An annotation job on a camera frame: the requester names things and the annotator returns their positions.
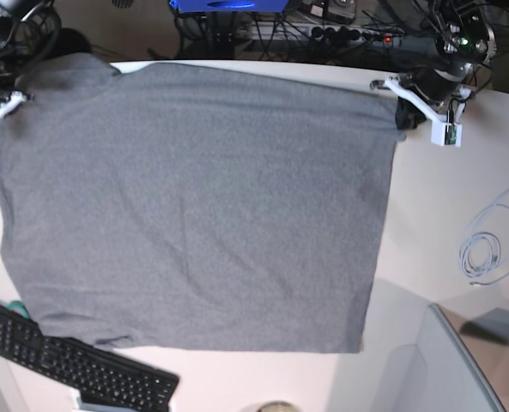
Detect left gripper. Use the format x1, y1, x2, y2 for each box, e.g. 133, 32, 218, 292
395, 64, 470, 130

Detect blue box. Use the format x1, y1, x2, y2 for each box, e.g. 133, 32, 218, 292
169, 0, 288, 13

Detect grey monitor back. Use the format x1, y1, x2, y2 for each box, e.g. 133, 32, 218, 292
396, 305, 509, 411

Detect round tan object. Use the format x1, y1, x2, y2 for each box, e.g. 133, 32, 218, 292
257, 401, 300, 412

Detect black power strip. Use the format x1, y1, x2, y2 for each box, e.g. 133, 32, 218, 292
247, 21, 405, 48

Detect green tape roll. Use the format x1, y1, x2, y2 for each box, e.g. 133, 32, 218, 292
6, 300, 30, 319

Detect coiled light blue cable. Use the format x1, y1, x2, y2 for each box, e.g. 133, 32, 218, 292
458, 183, 509, 288

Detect grey t-shirt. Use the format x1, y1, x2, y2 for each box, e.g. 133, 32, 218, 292
0, 54, 404, 354

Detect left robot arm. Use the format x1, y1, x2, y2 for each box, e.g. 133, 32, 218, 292
398, 1, 496, 117

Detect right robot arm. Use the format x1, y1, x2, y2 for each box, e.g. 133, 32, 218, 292
0, 1, 62, 105

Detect black computer keyboard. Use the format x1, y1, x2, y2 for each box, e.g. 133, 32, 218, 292
0, 305, 179, 411

